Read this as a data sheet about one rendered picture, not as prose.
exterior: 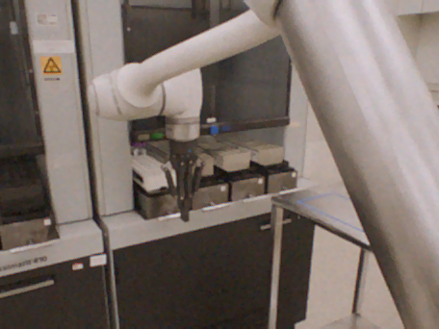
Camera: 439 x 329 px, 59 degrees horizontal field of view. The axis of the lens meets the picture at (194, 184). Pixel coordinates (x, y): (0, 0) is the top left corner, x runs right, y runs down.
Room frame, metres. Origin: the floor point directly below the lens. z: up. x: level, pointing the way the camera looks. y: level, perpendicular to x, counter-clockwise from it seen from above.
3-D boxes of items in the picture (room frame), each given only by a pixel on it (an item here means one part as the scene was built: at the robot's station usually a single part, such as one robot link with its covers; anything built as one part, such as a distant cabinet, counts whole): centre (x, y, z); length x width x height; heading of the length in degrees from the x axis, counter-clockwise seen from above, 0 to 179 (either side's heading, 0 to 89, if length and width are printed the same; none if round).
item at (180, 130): (1.01, 0.03, 1.03); 0.09 x 0.09 x 0.06
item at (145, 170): (1.28, 0.17, 0.83); 0.30 x 0.10 x 0.06; 28
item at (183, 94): (1.01, 0.04, 1.14); 0.13 x 0.11 x 0.16; 122
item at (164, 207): (1.40, 0.23, 0.78); 0.73 x 0.14 x 0.09; 28
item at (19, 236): (1.21, 0.59, 0.78); 0.73 x 0.14 x 0.09; 28
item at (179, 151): (1.01, 0.03, 0.96); 0.08 x 0.07 x 0.09; 118
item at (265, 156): (1.40, -0.28, 0.85); 0.12 x 0.02 x 0.06; 117
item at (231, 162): (1.33, -0.14, 0.85); 0.12 x 0.02 x 0.06; 117
